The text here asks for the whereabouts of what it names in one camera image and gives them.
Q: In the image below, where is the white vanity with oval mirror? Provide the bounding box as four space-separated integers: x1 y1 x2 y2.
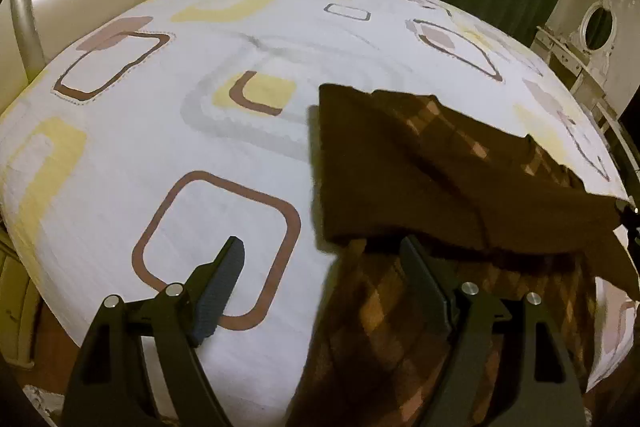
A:
530 0 628 120

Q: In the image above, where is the brown plaid garment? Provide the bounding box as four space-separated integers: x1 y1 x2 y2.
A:
287 83 640 427

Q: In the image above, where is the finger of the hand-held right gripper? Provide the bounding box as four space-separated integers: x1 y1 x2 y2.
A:
612 199 640 249

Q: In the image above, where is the white patterned bed sheet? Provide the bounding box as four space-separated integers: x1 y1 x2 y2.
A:
0 0 632 413

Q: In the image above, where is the silver metal headboard tube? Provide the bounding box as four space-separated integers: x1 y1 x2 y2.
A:
9 0 46 70

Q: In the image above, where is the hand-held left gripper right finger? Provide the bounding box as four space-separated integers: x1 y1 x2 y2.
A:
398 234 587 427

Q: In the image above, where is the cream bedside cabinet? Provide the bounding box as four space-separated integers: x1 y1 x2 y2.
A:
0 227 46 370

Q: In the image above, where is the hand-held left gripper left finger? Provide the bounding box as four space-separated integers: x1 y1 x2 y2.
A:
60 235 246 427

